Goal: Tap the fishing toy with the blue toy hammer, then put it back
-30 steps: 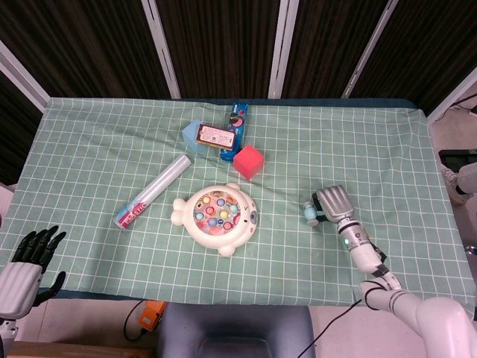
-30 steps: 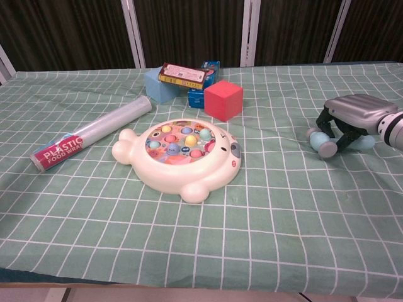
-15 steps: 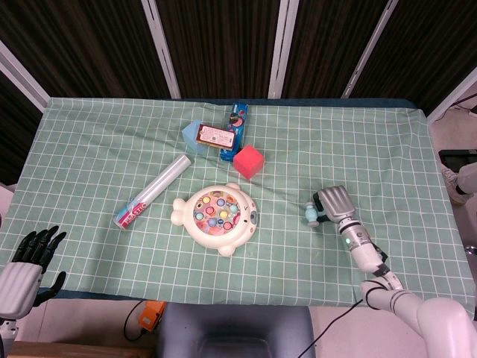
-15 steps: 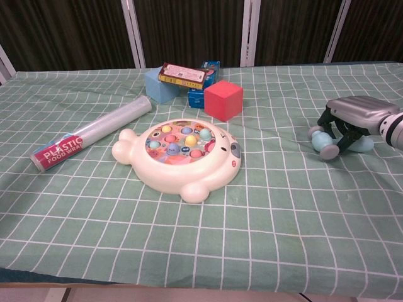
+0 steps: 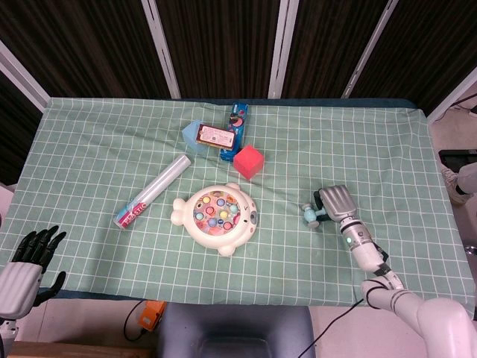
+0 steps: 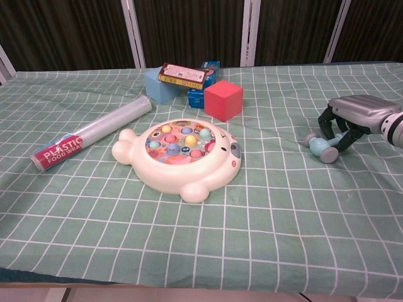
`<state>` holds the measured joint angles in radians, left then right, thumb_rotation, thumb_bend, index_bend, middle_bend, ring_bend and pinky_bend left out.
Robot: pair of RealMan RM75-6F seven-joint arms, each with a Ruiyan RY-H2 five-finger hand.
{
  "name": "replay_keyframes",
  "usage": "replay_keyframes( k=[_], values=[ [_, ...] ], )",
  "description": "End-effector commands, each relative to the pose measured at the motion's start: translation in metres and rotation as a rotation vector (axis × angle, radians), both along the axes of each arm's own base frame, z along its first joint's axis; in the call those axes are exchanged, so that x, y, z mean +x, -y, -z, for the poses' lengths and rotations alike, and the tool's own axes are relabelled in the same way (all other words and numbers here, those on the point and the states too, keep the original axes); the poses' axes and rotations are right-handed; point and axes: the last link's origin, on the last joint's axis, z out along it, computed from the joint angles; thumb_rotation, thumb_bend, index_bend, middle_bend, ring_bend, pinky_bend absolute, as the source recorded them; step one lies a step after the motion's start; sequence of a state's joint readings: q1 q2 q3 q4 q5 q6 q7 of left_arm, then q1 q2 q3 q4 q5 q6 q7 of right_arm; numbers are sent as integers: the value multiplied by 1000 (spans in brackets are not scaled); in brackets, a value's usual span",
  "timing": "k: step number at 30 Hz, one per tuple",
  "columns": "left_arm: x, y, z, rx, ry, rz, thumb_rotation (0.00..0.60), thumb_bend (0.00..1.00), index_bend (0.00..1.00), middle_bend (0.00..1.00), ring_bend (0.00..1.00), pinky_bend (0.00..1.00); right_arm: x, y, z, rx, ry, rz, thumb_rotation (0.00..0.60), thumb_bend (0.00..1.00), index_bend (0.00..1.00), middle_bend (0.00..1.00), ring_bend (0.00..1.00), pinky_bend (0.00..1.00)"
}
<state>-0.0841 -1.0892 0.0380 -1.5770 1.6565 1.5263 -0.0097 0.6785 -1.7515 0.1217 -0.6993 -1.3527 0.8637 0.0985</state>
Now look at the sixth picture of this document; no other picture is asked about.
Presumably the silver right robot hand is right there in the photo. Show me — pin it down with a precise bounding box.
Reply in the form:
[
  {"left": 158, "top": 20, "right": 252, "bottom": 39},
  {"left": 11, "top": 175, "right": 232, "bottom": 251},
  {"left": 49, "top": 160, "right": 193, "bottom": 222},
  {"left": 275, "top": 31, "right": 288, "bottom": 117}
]
[{"left": 317, "top": 94, "right": 403, "bottom": 154}]

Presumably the small teal toy rod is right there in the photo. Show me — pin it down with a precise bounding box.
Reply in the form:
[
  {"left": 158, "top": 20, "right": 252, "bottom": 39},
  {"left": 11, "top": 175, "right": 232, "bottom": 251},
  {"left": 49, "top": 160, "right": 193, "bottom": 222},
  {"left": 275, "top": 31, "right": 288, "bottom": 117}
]
[{"left": 304, "top": 131, "right": 343, "bottom": 164}]

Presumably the white animal-shaped button toy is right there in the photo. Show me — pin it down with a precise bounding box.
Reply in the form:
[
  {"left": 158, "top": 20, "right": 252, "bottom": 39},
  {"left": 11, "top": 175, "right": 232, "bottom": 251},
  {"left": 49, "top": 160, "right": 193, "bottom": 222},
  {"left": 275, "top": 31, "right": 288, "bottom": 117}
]
[{"left": 111, "top": 118, "right": 243, "bottom": 204}]

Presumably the green checkered tablecloth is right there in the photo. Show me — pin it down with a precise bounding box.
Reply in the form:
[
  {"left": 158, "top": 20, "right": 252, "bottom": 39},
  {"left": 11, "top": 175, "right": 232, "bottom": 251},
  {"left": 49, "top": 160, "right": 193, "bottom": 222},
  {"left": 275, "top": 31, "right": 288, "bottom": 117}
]
[{"left": 0, "top": 61, "right": 403, "bottom": 298}]

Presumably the red foam cube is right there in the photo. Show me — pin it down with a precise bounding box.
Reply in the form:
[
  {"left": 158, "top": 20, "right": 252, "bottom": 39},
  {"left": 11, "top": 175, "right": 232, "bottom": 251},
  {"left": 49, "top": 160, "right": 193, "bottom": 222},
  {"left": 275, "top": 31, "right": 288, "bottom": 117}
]
[{"left": 203, "top": 79, "right": 244, "bottom": 123}]

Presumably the blue cookie pack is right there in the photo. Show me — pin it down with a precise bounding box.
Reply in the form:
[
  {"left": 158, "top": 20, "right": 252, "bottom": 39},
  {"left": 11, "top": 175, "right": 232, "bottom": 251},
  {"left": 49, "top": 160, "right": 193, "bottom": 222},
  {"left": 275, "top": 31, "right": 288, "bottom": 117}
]
[{"left": 187, "top": 60, "right": 221, "bottom": 109}]

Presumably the brown snack box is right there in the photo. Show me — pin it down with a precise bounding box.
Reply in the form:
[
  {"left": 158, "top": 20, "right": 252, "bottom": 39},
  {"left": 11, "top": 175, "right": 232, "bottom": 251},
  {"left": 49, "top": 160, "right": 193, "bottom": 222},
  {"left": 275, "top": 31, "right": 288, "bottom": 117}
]
[{"left": 157, "top": 62, "right": 210, "bottom": 91}]

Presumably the dark brown curtain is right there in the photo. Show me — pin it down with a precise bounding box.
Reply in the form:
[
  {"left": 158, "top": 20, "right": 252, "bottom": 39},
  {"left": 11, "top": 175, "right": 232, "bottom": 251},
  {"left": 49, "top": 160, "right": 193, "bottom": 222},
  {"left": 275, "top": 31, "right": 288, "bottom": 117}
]
[{"left": 0, "top": 0, "right": 403, "bottom": 72}]

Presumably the light blue foam block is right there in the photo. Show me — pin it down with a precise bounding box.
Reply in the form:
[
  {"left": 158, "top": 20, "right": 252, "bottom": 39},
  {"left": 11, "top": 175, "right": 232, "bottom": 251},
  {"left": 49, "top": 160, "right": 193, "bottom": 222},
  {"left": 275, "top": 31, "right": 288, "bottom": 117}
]
[{"left": 144, "top": 69, "right": 182, "bottom": 104}]

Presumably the plastic food wrap roll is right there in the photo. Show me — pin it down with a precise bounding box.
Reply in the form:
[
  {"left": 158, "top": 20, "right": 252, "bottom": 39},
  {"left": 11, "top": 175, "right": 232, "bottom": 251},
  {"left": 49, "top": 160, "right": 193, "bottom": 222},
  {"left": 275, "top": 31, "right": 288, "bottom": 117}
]
[{"left": 30, "top": 95, "right": 154, "bottom": 173}]

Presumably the white slotted frame post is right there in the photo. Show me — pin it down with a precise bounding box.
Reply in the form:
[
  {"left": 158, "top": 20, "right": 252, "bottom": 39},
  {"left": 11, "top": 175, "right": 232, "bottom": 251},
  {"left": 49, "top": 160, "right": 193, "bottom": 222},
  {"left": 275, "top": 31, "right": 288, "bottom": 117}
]
[
  {"left": 323, "top": 0, "right": 353, "bottom": 64},
  {"left": 121, "top": 0, "right": 147, "bottom": 69},
  {"left": 241, "top": 0, "right": 261, "bottom": 67},
  {"left": 0, "top": 43, "right": 16, "bottom": 85}
]

